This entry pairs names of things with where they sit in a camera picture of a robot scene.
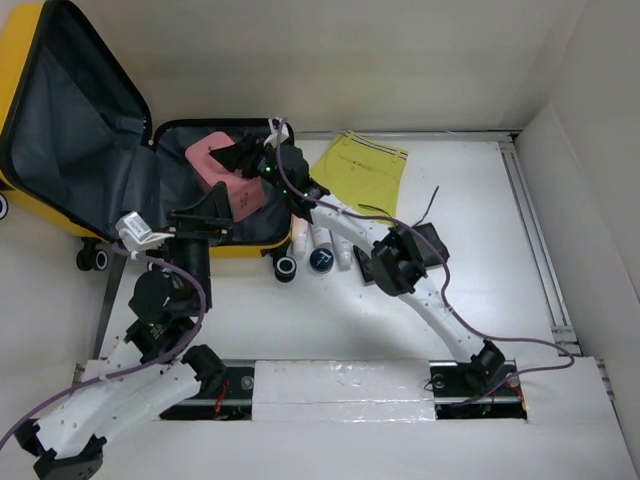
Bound round blue cream jar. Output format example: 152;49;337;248
309;247;334;274

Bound yellow shorts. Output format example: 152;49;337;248
311;131;409;216

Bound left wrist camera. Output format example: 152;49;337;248
115;211;170;252

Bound pink cosmetic case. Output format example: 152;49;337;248
185;131;267;222

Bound yellow hard-shell suitcase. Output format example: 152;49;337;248
1;1;270;271

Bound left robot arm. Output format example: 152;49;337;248
9;182;233;479

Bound white lotion bottle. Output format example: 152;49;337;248
291;216;309;259

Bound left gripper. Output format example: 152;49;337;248
151;181;235;310

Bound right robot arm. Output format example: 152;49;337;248
208;136;505;396

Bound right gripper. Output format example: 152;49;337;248
209;131;292;196

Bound black garment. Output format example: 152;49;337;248
352;221;451;287

